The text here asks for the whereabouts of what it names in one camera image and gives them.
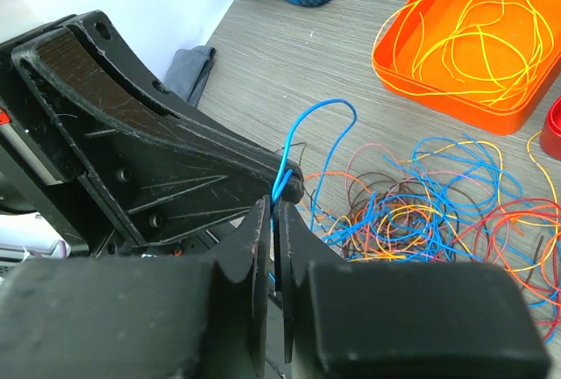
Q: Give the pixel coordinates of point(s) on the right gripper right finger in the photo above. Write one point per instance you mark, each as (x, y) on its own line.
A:
(377, 319)

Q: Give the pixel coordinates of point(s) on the grey cloth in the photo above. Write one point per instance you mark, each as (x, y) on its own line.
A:
(189, 72)

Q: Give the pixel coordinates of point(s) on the red plastic box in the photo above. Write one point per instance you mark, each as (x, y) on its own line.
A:
(550, 137)

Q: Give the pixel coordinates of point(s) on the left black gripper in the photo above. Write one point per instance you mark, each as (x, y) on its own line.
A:
(93, 141)

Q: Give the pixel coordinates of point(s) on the orange plastic box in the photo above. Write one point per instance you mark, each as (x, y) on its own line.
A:
(487, 63)

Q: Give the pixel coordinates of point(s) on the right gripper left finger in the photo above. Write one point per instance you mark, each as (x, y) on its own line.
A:
(192, 316)

